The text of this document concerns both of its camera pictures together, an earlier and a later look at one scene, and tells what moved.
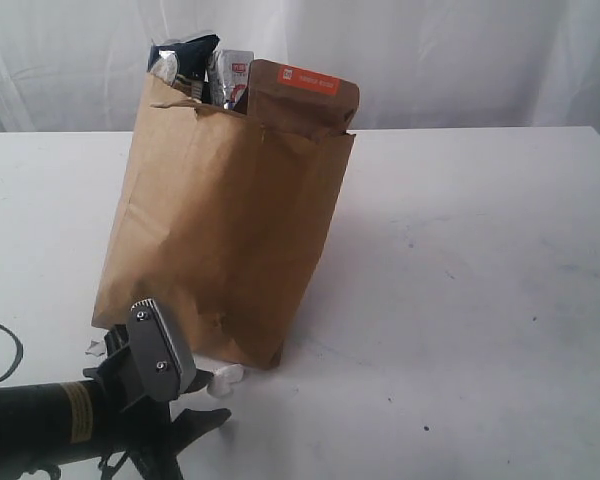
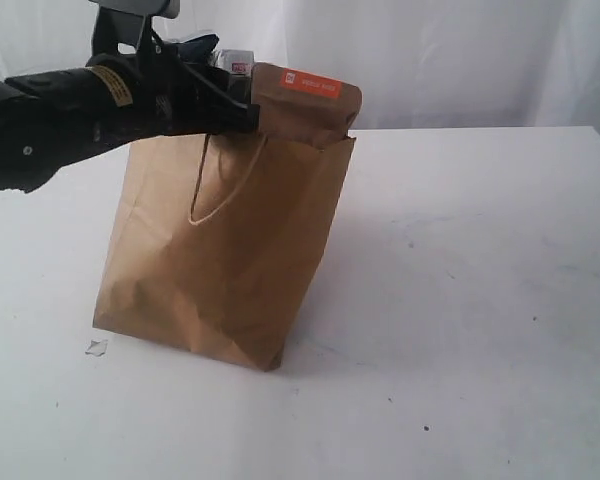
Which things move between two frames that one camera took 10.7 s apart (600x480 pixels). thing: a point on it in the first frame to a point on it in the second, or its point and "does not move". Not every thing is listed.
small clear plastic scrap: (96, 348) does not move
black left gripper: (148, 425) to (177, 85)
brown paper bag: (216, 219) does not move
